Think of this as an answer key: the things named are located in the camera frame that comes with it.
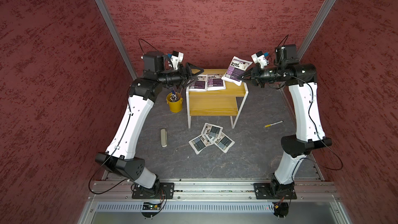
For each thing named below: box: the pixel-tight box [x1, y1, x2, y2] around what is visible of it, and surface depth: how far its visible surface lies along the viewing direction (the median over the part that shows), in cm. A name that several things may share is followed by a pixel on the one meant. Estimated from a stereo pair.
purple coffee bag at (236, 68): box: [221, 56, 253, 87], surface depth 68 cm
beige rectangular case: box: [160, 128, 168, 148], surface depth 91 cm
